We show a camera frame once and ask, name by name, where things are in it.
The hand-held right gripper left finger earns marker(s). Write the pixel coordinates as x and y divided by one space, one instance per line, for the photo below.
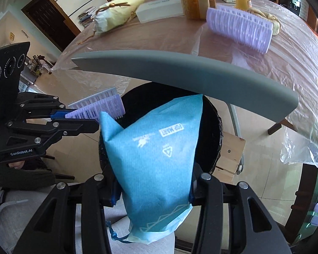
115 199

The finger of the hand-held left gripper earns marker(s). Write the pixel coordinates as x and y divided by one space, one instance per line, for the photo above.
76 127
58 115

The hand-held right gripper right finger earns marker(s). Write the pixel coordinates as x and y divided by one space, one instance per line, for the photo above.
198 190

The blue paper bag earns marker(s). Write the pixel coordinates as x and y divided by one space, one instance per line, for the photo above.
153 164

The black trash bin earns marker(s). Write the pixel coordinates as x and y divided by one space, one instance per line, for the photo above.
212 137

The yellow paper cup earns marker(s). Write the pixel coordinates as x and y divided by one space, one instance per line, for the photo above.
242 0

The dark wooden door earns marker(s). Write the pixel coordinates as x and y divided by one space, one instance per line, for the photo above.
46 21

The stack of magazines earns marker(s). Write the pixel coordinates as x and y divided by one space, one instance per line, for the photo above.
87 16

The wooden table leg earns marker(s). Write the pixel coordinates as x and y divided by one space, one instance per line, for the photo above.
281 127

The glass side table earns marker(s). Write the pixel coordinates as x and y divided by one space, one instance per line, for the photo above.
311 190

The grey flat bar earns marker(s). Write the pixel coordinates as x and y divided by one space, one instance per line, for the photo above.
188 71

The long white box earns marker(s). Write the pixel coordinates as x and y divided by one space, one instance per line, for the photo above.
159 9

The small orange box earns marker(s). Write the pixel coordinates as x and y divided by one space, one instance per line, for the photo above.
194 5

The cream crumpled paper bag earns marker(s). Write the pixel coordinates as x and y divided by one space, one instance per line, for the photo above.
276 25

